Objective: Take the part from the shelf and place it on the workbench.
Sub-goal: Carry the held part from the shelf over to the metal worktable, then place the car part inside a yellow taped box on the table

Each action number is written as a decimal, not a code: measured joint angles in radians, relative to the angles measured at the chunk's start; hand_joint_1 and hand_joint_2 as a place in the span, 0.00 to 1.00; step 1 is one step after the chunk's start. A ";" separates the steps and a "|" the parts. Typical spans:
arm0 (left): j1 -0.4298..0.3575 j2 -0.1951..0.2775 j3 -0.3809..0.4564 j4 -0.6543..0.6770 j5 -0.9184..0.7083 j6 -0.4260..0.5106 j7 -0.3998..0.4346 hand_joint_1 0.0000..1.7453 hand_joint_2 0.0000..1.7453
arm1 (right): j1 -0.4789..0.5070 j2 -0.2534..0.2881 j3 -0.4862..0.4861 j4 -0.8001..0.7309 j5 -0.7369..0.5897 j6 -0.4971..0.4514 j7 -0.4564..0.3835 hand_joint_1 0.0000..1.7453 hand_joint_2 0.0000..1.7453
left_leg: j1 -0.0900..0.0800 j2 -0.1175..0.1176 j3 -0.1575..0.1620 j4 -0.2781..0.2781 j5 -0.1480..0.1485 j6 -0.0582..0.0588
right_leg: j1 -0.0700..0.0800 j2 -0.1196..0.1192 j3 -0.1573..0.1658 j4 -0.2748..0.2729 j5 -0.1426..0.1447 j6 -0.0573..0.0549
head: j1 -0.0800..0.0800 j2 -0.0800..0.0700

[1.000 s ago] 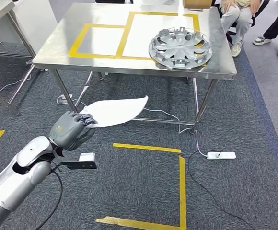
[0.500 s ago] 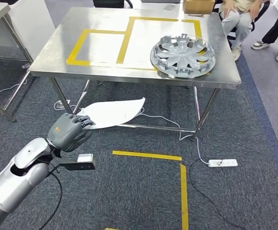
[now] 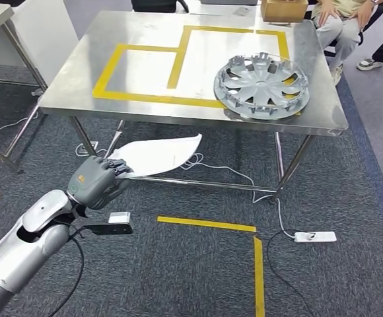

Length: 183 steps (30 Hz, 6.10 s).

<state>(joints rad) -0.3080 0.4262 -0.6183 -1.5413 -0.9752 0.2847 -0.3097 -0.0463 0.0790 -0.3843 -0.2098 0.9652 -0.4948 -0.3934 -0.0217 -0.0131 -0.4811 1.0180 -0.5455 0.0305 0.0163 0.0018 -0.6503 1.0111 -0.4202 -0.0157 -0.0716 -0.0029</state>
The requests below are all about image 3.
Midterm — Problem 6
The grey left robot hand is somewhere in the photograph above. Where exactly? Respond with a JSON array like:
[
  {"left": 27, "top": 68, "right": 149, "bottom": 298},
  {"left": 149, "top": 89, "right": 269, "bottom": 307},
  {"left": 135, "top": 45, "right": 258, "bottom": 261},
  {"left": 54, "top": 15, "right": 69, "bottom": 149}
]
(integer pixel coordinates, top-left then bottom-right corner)
[{"left": 67, "top": 157, "right": 135, "bottom": 211}]

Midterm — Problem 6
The white curved plastic part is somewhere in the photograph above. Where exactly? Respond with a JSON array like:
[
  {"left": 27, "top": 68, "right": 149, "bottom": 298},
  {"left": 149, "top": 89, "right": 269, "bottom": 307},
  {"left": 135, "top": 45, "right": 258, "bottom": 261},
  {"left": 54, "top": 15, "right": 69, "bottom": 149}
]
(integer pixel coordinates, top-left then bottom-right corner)
[{"left": 107, "top": 133, "right": 203, "bottom": 179}]

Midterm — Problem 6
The yellow workbench tape outline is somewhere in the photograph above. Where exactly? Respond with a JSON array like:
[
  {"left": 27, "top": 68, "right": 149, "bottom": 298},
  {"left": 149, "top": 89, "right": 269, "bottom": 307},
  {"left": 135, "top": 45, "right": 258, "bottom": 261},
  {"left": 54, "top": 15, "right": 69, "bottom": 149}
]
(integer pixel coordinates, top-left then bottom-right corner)
[{"left": 91, "top": 24, "right": 301, "bottom": 117}]

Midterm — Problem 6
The steel workbench table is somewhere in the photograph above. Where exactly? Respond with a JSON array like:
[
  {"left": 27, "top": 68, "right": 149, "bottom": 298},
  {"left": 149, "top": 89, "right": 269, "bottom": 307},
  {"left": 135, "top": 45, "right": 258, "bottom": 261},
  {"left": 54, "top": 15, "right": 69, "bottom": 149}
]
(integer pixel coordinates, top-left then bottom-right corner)
[{"left": 38, "top": 9, "right": 349, "bottom": 204}]

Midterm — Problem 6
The open yellow floor tape outline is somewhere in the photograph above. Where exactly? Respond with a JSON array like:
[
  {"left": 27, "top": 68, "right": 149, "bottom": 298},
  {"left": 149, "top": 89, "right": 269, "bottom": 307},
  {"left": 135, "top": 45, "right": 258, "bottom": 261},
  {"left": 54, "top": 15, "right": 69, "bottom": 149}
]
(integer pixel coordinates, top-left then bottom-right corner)
[{"left": 156, "top": 215, "right": 265, "bottom": 317}]

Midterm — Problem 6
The grey wheel cover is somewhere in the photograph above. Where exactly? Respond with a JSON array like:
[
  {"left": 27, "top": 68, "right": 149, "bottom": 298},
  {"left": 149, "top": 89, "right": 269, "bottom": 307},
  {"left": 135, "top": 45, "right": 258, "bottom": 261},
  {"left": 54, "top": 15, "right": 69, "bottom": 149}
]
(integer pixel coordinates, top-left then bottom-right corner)
[{"left": 213, "top": 52, "right": 310, "bottom": 121}]

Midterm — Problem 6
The cardboard box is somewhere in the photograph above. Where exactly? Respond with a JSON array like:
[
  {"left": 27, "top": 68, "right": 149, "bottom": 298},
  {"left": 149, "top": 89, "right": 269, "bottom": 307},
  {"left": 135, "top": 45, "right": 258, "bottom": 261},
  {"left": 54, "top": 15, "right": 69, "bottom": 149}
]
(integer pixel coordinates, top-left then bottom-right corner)
[{"left": 260, "top": 0, "right": 309, "bottom": 24}]

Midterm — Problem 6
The long white power strip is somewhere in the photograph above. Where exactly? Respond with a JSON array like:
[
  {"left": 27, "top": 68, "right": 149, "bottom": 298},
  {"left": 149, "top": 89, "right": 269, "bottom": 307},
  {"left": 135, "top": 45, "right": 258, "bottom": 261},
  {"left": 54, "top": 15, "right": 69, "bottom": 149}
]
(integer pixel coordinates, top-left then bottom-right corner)
[{"left": 294, "top": 230, "right": 338, "bottom": 244}]

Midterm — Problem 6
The black chair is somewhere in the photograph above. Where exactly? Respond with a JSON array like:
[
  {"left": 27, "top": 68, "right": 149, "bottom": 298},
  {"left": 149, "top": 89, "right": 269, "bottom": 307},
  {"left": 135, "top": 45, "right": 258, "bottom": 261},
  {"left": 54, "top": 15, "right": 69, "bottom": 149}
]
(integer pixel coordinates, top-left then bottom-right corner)
[{"left": 323, "top": 2, "right": 383, "bottom": 57}]

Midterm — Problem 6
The white cable with adapter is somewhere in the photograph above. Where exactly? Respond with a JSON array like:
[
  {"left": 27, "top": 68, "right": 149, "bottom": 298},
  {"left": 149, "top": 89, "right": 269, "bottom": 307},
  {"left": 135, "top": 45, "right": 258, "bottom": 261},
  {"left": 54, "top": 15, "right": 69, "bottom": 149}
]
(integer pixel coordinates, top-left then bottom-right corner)
[
  {"left": 75, "top": 141, "right": 298, "bottom": 240},
  {"left": 0, "top": 111, "right": 39, "bottom": 139}
]

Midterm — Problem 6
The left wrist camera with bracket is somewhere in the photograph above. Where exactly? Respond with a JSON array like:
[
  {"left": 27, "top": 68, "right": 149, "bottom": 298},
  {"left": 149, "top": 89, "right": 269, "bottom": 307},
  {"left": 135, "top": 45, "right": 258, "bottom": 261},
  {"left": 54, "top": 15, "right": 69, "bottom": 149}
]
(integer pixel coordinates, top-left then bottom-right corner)
[{"left": 74, "top": 205, "right": 135, "bottom": 237}]

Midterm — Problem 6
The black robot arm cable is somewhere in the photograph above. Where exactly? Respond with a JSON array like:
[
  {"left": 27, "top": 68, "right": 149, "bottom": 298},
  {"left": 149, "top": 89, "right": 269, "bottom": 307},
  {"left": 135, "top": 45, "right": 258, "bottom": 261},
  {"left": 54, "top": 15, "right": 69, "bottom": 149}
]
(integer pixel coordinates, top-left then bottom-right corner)
[{"left": 48, "top": 234, "right": 85, "bottom": 317}]

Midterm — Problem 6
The thin black floor cable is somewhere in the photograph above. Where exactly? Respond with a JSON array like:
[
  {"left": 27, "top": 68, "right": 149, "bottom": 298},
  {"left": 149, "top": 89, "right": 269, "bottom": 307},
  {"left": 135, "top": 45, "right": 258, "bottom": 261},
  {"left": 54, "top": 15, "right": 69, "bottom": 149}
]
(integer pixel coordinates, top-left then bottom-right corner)
[{"left": 266, "top": 229, "right": 318, "bottom": 317}]

